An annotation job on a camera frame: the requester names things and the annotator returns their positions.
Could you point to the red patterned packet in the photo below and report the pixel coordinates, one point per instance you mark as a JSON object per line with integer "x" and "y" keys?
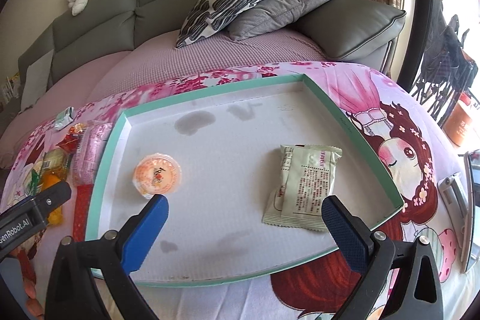
{"x": 83, "y": 197}

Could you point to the yellow jelly cup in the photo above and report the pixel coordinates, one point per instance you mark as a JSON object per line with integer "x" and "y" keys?
{"x": 157, "y": 174}

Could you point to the light grey small pillow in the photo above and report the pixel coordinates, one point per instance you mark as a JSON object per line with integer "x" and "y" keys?
{"x": 37, "y": 79}

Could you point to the operator hand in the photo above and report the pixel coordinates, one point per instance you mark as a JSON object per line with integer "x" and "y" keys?
{"x": 29, "y": 277}

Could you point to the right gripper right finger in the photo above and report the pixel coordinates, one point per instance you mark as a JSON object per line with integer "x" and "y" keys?
{"x": 416, "y": 293}

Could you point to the orange cake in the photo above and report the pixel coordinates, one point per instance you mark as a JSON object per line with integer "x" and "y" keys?
{"x": 56, "y": 192}

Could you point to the grey sofa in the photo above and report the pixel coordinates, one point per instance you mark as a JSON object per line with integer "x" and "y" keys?
{"x": 345, "y": 30}

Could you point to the grey cushion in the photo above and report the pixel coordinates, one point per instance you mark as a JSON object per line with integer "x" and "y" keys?
{"x": 269, "y": 16}

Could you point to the pink checked sofa cover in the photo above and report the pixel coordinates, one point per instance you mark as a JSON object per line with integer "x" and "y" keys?
{"x": 156, "y": 60}

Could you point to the red crinkled snack bag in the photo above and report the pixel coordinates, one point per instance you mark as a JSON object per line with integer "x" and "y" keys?
{"x": 73, "y": 137}

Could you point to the small green-white packet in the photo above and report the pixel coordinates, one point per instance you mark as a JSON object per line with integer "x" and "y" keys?
{"x": 64, "y": 118}

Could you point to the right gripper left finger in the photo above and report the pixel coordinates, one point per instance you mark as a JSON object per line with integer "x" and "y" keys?
{"x": 72, "y": 292}

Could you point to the pink snack packet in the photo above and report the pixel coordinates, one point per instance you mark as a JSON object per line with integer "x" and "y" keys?
{"x": 89, "y": 152}

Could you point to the pale green snack packet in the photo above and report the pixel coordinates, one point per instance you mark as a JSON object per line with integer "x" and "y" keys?
{"x": 307, "y": 177}

